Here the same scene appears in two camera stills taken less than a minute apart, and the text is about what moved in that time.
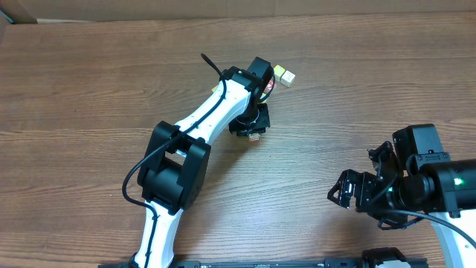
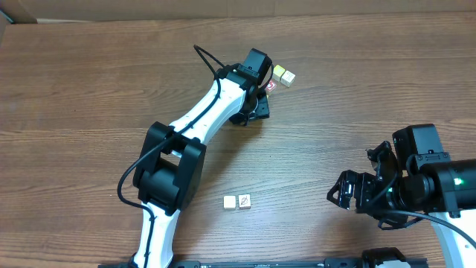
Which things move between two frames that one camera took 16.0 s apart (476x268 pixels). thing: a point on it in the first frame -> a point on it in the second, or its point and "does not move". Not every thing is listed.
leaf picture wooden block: [254, 137] -> [244, 201]
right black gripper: [357, 188] does not move
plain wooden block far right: [288, 78] does not move
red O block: [270, 85] does not move
